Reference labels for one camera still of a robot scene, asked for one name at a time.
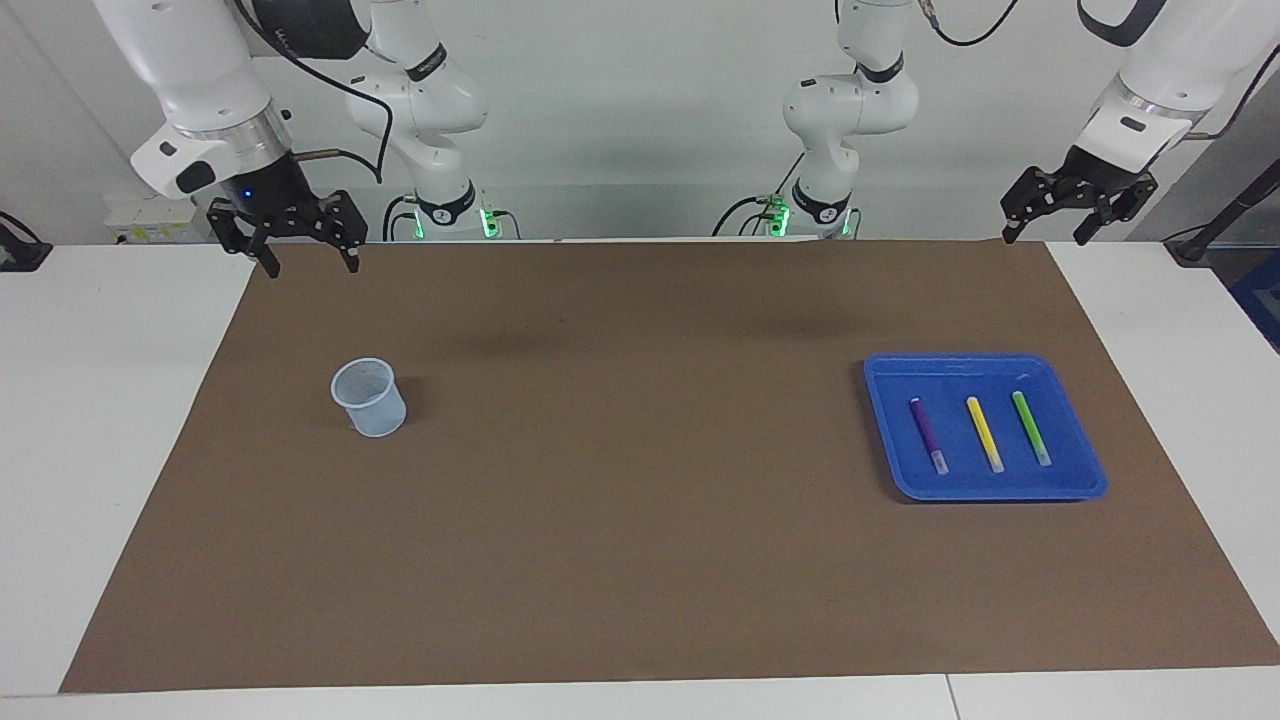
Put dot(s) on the blue crate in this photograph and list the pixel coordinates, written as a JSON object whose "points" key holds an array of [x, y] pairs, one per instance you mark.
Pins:
{"points": [[1262, 300]]}

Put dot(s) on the black clamp mount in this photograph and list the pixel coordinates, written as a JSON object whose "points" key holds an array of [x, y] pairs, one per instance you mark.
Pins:
{"points": [[20, 255]]}

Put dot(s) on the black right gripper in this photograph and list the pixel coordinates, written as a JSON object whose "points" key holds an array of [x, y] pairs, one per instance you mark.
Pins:
{"points": [[270, 190]]}

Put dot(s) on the white power strip box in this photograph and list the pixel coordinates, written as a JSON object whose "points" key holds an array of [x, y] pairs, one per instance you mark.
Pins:
{"points": [[150, 220]]}

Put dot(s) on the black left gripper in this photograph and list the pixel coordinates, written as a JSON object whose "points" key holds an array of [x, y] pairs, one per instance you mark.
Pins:
{"points": [[1090, 178]]}

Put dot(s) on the black stand pole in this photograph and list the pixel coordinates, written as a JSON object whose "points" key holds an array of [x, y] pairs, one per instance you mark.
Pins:
{"points": [[1190, 248]]}

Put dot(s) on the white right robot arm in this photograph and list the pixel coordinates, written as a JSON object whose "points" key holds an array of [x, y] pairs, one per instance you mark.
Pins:
{"points": [[200, 70]]}

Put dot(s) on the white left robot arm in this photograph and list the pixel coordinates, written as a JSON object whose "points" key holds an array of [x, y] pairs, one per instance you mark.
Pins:
{"points": [[850, 110]]}

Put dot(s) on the blue plastic tray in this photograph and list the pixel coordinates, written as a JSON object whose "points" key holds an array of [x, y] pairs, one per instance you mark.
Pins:
{"points": [[900, 440]]}

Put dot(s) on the translucent plastic cup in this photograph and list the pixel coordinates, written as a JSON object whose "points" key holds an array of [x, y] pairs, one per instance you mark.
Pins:
{"points": [[375, 415]]}

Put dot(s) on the brown table mat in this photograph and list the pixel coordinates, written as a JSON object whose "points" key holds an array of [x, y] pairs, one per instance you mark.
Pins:
{"points": [[640, 520]]}

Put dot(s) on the purple pen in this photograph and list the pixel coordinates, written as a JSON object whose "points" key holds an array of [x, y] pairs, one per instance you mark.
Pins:
{"points": [[925, 430]]}

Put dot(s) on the green pen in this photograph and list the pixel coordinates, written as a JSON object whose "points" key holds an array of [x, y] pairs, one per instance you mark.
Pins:
{"points": [[1030, 427]]}

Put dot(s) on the yellow pen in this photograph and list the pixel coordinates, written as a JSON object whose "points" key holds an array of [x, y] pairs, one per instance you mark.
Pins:
{"points": [[984, 433]]}

